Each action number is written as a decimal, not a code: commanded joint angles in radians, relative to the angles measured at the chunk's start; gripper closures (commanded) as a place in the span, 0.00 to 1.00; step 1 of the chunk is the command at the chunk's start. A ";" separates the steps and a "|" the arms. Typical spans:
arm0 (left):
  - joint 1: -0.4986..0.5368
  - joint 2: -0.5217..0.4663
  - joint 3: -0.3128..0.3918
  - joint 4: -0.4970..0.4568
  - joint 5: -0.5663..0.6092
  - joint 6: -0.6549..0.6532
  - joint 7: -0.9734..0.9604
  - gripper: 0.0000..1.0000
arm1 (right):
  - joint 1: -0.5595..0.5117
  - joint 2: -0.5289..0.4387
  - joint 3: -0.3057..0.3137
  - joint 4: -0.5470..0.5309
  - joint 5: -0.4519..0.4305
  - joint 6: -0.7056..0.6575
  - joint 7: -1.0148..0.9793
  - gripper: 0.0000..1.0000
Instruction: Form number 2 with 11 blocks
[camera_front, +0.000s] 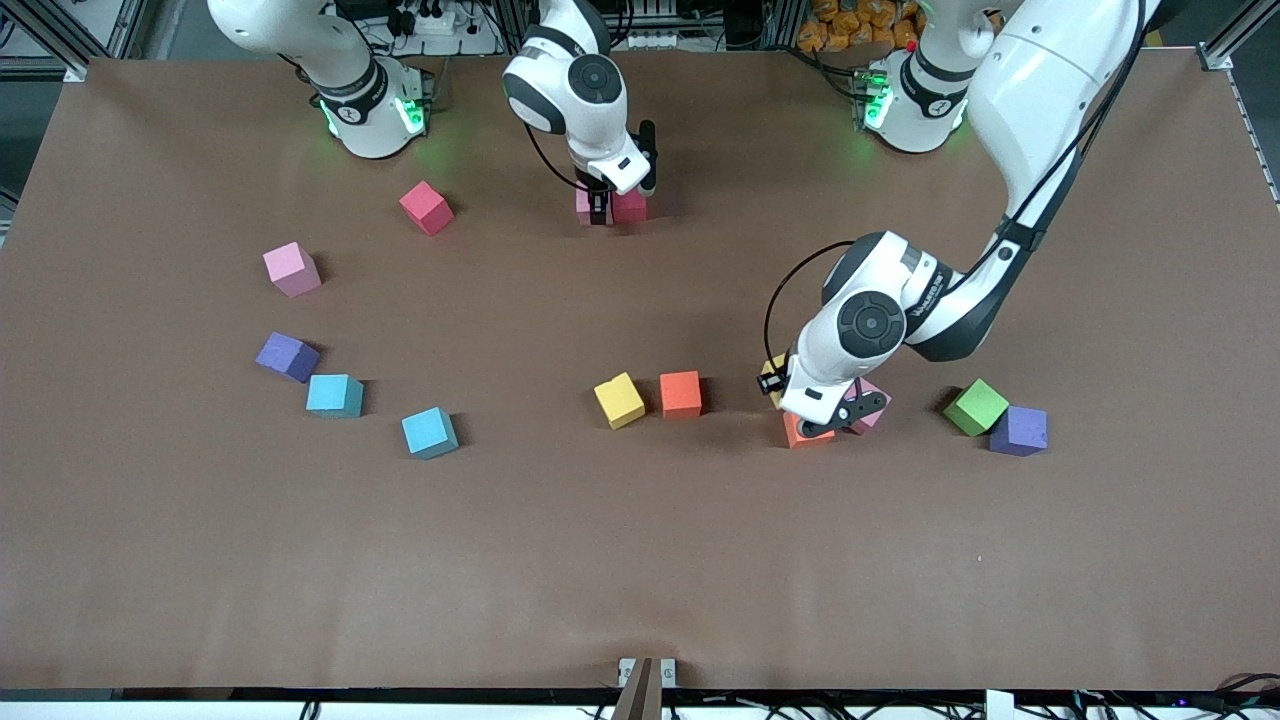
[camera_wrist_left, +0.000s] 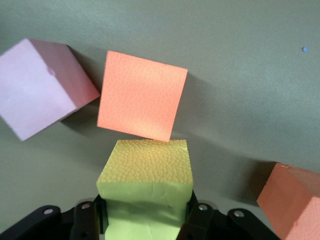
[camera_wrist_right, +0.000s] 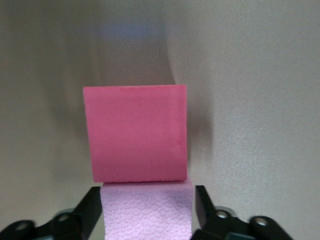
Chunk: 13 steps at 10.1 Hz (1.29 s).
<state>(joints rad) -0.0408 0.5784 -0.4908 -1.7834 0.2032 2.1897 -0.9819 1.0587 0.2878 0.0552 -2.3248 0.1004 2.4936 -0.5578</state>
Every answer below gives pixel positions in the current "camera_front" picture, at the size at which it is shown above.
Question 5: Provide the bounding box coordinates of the green foam cube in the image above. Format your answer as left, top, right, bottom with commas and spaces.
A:
943, 377, 1011, 438

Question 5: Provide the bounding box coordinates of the orange foam cube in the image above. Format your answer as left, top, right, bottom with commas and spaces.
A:
659, 370, 704, 420
785, 410, 836, 449

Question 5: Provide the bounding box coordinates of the cyan foam cube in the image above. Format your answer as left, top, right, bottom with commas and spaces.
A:
401, 406, 461, 461
305, 373, 366, 420

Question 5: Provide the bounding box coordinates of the aluminium frame profile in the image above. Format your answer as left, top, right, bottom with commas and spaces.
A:
1200, 0, 1280, 73
0, 0, 151, 83

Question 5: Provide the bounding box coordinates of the purple foam cube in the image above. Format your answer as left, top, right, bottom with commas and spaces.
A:
255, 332, 323, 384
989, 405, 1049, 458

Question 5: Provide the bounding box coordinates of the white metal bracket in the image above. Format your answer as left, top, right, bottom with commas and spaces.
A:
618, 657, 678, 690

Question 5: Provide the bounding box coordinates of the orange snack bag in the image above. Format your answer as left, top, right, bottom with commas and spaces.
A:
797, 0, 921, 53

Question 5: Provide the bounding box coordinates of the yellow foam cube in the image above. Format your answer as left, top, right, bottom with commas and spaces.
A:
593, 371, 648, 431
760, 352, 793, 409

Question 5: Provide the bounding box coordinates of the tan camera post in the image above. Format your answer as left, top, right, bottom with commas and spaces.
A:
612, 657, 663, 720

